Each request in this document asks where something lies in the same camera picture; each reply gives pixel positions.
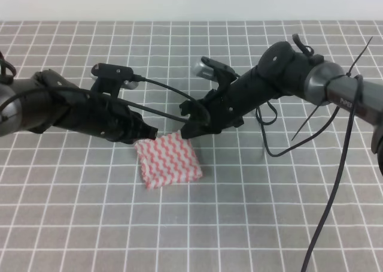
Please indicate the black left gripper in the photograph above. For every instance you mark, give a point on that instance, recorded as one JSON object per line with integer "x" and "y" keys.
{"x": 100, "y": 118}

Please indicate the grey checked tablecloth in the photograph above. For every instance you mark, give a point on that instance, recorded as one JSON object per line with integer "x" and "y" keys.
{"x": 71, "y": 202}

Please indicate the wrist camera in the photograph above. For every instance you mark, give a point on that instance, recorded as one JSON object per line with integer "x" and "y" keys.
{"x": 110, "y": 79}
{"x": 215, "y": 71}

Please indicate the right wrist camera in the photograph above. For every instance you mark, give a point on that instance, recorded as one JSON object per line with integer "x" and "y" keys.
{"x": 215, "y": 71}

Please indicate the pink white striped towel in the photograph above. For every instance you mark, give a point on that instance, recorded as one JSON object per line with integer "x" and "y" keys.
{"x": 167, "y": 160}

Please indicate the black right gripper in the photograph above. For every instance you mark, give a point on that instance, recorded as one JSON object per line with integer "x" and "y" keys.
{"x": 207, "y": 117}

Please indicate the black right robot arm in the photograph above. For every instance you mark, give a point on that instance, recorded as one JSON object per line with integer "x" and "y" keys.
{"x": 285, "y": 69}

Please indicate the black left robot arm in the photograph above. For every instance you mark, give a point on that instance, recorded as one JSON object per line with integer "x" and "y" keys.
{"x": 47, "y": 99}

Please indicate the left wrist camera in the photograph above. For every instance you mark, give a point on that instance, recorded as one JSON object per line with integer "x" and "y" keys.
{"x": 110, "y": 79}

